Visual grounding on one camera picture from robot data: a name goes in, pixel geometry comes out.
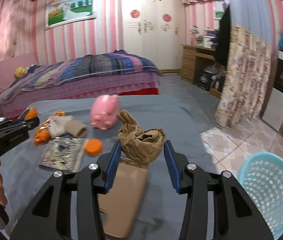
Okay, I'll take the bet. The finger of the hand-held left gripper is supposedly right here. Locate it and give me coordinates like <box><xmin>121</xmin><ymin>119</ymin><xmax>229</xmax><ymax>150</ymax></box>
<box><xmin>0</xmin><ymin>121</ymin><xmax>40</xmax><ymax>133</ymax></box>
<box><xmin>6</xmin><ymin>118</ymin><xmax>38</xmax><ymax>127</ymax></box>

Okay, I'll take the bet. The small rolled brown paper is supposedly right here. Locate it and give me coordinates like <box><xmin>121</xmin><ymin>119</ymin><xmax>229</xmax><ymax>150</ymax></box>
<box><xmin>66</xmin><ymin>120</ymin><xmax>88</xmax><ymax>138</ymax></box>

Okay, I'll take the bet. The bed with purple dotted cover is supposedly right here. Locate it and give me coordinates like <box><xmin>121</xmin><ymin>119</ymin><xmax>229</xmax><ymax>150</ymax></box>
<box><xmin>0</xmin><ymin>50</ymin><xmax>162</xmax><ymax>119</ymax></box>

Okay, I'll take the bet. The silver printed snack packet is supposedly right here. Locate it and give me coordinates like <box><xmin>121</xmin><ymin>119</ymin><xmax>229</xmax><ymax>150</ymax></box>
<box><xmin>38</xmin><ymin>137</ymin><xmax>88</xmax><ymax>173</ymax></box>

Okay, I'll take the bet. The striped purple blue blanket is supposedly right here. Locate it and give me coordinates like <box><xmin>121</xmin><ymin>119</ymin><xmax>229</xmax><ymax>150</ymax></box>
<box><xmin>0</xmin><ymin>50</ymin><xmax>160</xmax><ymax>100</ymax></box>

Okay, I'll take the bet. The white box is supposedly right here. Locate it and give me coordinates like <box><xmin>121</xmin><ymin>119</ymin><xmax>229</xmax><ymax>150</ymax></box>
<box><xmin>201</xmin><ymin>35</ymin><xmax>217</xmax><ymax>48</ymax></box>

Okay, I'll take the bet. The pale blue curtain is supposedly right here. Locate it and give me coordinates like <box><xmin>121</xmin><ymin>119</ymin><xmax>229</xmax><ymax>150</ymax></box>
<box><xmin>228</xmin><ymin>0</ymin><xmax>273</xmax><ymax>43</ymax></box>

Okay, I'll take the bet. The pink window curtain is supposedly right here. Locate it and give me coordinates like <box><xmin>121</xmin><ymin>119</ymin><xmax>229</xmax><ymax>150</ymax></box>
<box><xmin>0</xmin><ymin>0</ymin><xmax>33</xmax><ymax>65</ymax></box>

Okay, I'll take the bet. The desk lamp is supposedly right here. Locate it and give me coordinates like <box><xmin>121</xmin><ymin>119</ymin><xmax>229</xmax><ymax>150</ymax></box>
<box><xmin>190</xmin><ymin>26</ymin><xmax>199</xmax><ymax>46</ymax></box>

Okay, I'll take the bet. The wooden desk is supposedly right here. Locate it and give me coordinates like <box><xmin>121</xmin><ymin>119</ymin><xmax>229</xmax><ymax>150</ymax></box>
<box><xmin>181</xmin><ymin>44</ymin><xmax>228</xmax><ymax>98</ymax></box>

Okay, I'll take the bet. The floral partition curtain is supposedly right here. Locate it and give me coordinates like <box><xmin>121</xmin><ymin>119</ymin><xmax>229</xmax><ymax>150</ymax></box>
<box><xmin>215</xmin><ymin>25</ymin><xmax>273</xmax><ymax>128</ymax></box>

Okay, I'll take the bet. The light blue plastic basket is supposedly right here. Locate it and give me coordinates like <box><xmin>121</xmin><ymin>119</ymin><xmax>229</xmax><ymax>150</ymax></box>
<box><xmin>238</xmin><ymin>152</ymin><xmax>283</xmax><ymax>240</ymax></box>

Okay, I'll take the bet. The framed wedding photo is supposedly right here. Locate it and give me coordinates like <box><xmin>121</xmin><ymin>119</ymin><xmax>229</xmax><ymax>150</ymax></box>
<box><xmin>44</xmin><ymin>0</ymin><xmax>97</xmax><ymax>30</ymax></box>

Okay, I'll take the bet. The brown phone case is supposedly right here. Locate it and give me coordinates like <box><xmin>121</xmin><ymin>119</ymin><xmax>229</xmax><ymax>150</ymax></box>
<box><xmin>99</xmin><ymin>156</ymin><xmax>149</xmax><ymax>239</ymax></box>

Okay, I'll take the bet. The white wardrobe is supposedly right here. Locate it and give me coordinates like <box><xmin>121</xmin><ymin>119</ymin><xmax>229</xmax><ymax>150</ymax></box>
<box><xmin>120</xmin><ymin>0</ymin><xmax>188</xmax><ymax>68</ymax></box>

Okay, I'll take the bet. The black hanging coat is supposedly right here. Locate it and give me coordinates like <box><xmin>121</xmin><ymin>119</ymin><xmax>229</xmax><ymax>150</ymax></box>
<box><xmin>215</xmin><ymin>6</ymin><xmax>232</xmax><ymax>67</ymax></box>

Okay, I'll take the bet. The orange bottle cap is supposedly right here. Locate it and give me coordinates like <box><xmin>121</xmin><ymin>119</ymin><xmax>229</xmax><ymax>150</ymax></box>
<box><xmin>84</xmin><ymin>139</ymin><xmax>103</xmax><ymax>155</ymax></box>

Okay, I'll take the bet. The black box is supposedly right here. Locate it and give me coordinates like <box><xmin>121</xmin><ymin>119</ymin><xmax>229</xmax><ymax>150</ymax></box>
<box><xmin>198</xmin><ymin>70</ymin><xmax>213</xmax><ymax>91</ymax></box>

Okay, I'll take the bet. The grey-beige face mask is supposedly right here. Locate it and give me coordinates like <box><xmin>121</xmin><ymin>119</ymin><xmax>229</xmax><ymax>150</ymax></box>
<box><xmin>48</xmin><ymin>116</ymin><xmax>73</xmax><ymax>138</ymax></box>

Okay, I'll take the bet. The person's left hand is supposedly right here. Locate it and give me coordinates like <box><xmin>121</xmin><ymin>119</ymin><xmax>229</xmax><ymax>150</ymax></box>
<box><xmin>0</xmin><ymin>159</ymin><xmax>8</xmax><ymax>207</ymax></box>

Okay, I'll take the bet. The pink piggy bank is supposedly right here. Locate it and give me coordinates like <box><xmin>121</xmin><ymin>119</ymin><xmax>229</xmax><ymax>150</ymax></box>
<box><xmin>91</xmin><ymin>94</ymin><xmax>120</xmax><ymax>131</ymax></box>

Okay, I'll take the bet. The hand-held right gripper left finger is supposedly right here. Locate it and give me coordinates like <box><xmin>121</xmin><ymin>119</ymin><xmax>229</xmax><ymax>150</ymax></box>
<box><xmin>10</xmin><ymin>141</ymin><xmax>122</xmax><ymax>240</ymax></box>

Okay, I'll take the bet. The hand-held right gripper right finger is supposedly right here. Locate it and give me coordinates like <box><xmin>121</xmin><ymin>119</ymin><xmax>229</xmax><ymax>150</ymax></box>
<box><xmin>163</xmin><ymin>140</ymin><xmax>274</xmax><ymax>240</ymax></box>

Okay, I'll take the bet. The grey-blue tablecloth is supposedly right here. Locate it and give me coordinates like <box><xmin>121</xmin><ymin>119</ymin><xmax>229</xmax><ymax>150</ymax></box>
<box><xmin>0</xmin><ymin>94</ymin><xmax>222</xmax><ymax>240</ymax></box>

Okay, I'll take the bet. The orange snack wrapper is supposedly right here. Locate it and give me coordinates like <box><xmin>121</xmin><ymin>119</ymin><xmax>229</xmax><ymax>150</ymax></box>
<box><xmin>33</xmin><ymin>110</ymin><xmax>68</xmax><ymax>146</ymax></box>

